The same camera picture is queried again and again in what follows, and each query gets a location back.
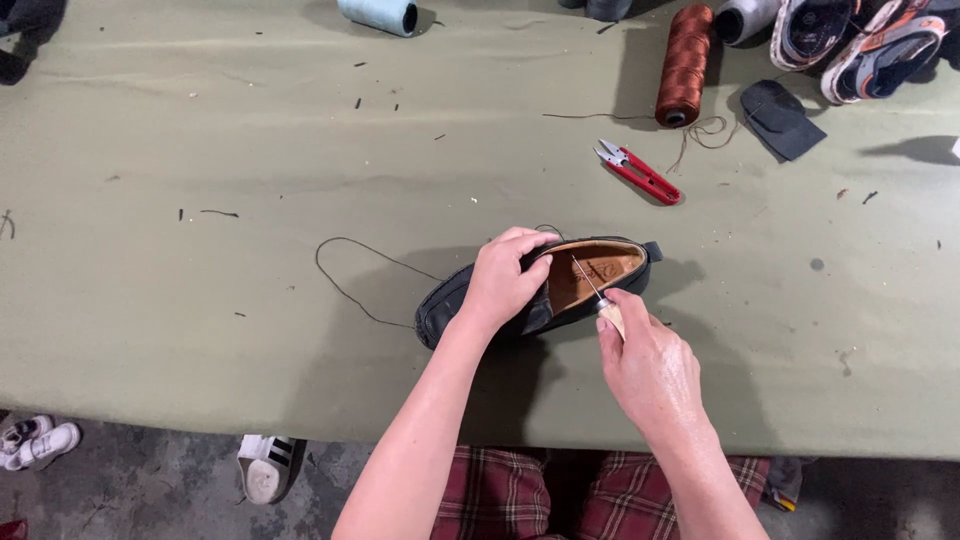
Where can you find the person's right hand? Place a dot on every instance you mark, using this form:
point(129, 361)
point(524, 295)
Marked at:
point(652, 371)

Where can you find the person's left hand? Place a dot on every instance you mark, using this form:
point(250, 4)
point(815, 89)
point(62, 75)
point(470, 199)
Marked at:
point(499, 281)

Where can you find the black leather loafer shoe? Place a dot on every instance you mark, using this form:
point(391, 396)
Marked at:
point(525, 296)

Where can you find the red plaid trousers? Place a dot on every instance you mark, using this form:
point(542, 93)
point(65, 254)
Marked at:
point(592, 495)

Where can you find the dark sewing thread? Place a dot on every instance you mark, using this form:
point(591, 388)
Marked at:
point(360, 277)

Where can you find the red thread snips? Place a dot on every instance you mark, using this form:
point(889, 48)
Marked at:
point(639, 171)

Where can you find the loose brown thread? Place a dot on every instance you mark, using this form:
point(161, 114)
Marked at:
point(697, 135)

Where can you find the olive green table cloth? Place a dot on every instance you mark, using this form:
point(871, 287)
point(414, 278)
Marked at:
point(225, 300)

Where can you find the dark fabric insole piece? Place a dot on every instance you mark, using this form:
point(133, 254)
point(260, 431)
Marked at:
point(780, 120)

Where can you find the brown thread spool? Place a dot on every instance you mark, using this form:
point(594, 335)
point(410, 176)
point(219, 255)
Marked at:
point(684, 66)

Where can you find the light blue thread spool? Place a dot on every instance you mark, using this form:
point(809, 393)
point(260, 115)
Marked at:
point(379, 15)

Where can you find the dark grey thread spool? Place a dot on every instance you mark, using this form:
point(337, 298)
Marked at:
point(607, 7)

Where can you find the white black striped sneaker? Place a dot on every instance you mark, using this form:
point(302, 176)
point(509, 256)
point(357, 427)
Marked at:
point(264, 466)

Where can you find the dark patterned sneaker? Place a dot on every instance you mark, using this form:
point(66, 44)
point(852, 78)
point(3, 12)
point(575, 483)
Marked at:
point(810, 30)

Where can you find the orange and grey sneaker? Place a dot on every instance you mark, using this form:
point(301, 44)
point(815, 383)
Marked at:
point(885, 56)

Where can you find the dark cloth bundle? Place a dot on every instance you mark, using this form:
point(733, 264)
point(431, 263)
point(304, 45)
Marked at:
point(22, 30)

